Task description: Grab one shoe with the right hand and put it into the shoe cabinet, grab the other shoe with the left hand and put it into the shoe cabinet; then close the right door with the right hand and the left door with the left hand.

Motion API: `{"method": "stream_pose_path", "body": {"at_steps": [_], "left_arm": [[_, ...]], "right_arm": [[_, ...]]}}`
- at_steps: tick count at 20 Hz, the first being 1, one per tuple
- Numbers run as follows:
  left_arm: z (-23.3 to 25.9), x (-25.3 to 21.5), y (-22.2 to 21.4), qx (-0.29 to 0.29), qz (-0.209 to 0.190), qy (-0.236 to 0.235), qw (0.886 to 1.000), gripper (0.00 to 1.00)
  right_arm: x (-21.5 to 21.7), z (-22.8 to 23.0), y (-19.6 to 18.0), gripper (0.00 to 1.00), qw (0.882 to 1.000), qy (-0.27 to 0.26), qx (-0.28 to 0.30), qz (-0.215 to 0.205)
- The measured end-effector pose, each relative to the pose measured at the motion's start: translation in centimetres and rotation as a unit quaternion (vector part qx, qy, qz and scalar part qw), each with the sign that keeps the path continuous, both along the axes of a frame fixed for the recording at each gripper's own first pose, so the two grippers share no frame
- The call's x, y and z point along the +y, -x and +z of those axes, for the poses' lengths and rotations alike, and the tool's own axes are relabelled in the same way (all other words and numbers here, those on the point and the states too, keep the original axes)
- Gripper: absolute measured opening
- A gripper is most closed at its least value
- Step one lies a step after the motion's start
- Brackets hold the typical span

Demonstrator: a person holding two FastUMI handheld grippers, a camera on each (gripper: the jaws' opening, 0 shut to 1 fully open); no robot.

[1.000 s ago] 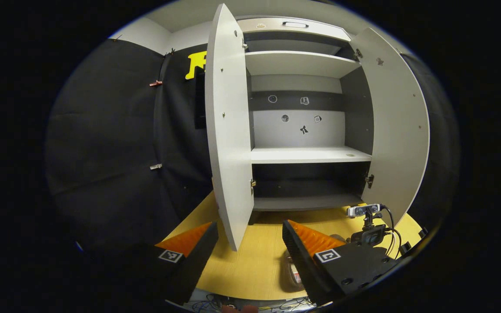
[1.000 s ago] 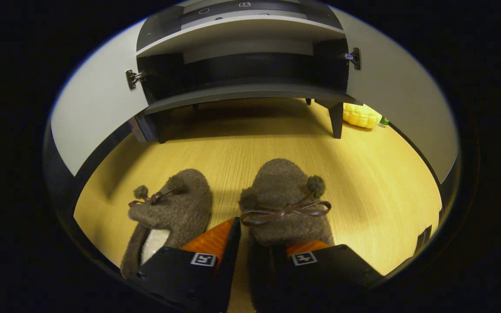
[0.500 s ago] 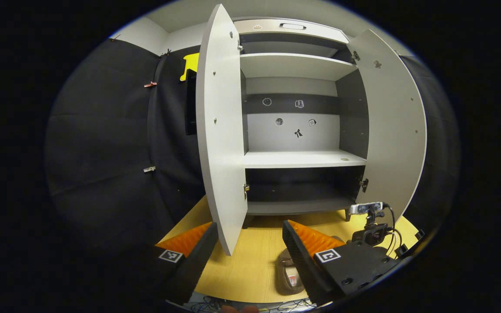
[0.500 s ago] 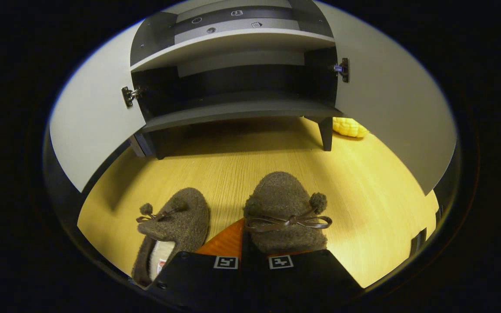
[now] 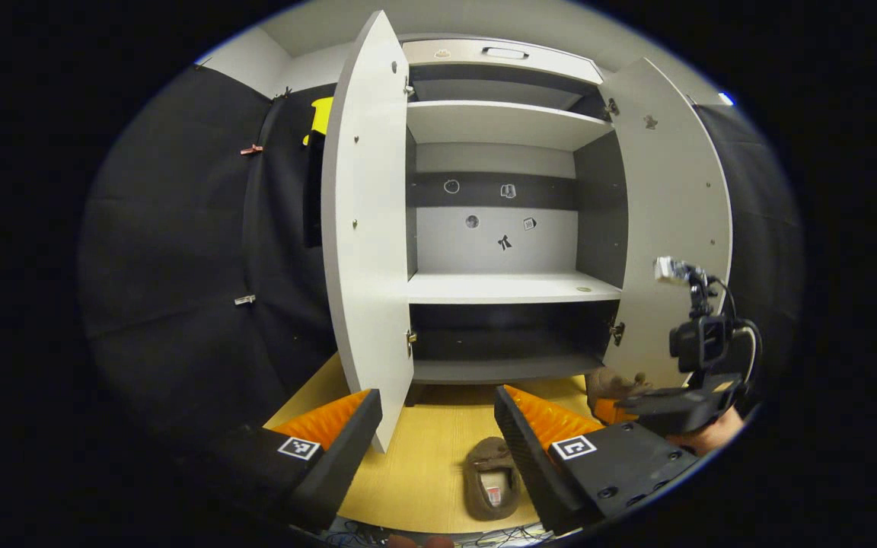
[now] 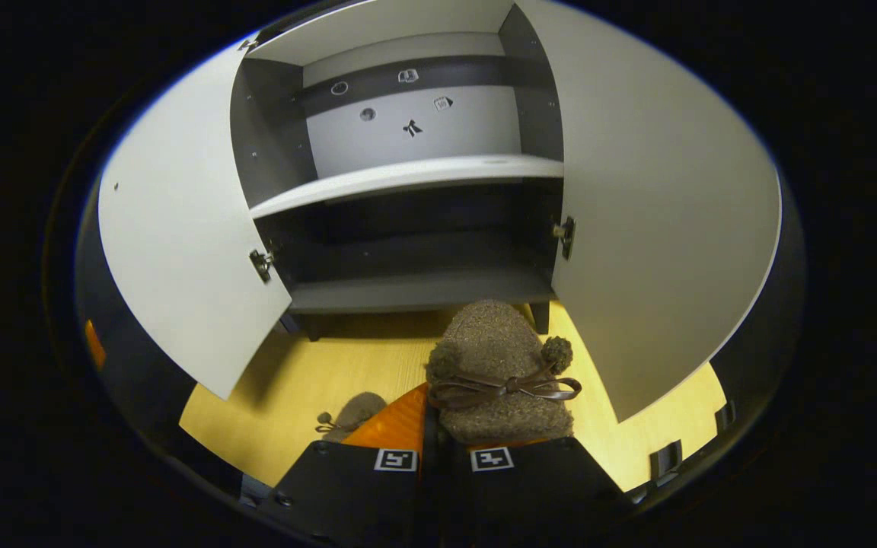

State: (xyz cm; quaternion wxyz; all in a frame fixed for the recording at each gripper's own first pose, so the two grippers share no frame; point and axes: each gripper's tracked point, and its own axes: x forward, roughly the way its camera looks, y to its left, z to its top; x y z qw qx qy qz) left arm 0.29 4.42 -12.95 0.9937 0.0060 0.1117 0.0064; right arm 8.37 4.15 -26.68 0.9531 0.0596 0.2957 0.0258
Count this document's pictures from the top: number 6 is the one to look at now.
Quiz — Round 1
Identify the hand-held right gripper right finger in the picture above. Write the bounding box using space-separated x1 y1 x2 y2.
445 435 637 548

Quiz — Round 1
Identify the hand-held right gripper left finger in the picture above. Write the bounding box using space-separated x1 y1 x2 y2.
256 382 444 548

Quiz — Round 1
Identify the black floor bracket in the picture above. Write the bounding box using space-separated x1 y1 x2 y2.
650 440 684 488

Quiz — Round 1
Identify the brown fuzzy shoe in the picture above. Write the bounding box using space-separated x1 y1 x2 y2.
425 299 584 448
315 392 390 444

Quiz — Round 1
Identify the metal door hinge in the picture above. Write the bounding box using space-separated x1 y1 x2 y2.
248 247 276 284
551 216 576 261

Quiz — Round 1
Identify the white cabinet door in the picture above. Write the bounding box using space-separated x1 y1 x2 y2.
515 0 783 423
97 34 293 401

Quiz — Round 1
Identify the white shoe cabinet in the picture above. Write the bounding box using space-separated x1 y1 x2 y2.
229 0 567 342

